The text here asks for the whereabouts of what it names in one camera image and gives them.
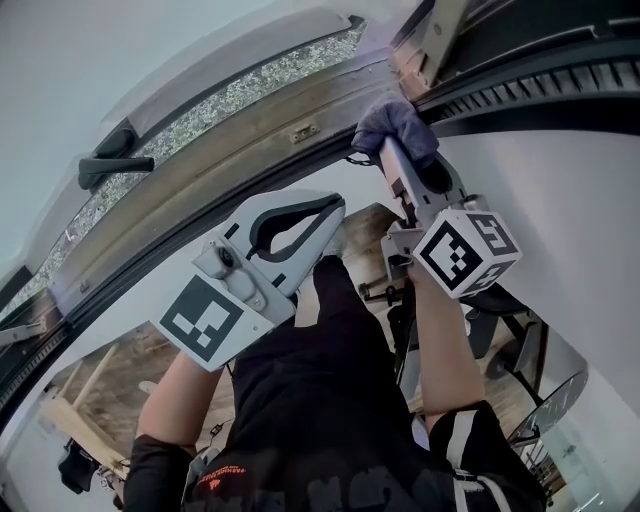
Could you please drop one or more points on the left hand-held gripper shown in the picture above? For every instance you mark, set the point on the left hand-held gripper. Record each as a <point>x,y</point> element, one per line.
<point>200,320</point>

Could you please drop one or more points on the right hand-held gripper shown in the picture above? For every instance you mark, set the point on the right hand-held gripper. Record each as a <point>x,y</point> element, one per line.
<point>450,255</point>

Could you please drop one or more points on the purple-grey cloth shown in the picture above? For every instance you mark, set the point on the purple-grey cloth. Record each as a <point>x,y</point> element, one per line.
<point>395,122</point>

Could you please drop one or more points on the brown window frame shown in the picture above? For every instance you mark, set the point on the brown window frame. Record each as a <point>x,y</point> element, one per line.
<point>240,135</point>

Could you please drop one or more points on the person's right forearm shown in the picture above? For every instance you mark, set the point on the person's right forearm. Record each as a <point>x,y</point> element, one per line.
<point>440,350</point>

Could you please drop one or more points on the person's left forearm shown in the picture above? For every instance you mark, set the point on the person's left forearm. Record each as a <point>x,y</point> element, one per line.
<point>175,400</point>

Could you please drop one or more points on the grey metal window stay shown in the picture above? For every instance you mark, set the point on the grey metal window stay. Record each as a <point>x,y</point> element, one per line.
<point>25,330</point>
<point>445,35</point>

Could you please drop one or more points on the white window sash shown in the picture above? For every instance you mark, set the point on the white window sash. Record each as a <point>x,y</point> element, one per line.
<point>225,55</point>

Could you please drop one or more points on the metal strike plate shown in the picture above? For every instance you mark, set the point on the metal strike plate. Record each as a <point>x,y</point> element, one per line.
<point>305,133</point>

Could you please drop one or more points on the person's black trousers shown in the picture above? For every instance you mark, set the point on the person's black trousers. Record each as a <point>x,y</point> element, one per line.
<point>330,350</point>

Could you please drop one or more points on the black metal stand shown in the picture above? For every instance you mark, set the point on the black metal stand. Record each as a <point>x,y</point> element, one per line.
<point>400,325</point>

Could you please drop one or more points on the black office chair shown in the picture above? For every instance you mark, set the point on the black office chair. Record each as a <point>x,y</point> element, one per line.
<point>482,330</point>

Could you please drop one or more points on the person's black t-shirt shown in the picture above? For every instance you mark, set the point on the person's black t-shirt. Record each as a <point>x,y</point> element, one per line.
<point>325,475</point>

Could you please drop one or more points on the thin light wooden slat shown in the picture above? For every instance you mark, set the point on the thin light wooden slat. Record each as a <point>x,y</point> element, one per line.
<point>97,372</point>

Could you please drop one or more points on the round glass table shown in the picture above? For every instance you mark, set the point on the round glass table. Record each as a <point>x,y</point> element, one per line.
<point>555,405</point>

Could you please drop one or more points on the thick light wooden plank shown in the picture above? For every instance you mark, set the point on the thick light wooden plank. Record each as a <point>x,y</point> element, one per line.
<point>75,430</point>

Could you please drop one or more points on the black bag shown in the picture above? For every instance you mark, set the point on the black bag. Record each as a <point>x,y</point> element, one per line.
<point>77,470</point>

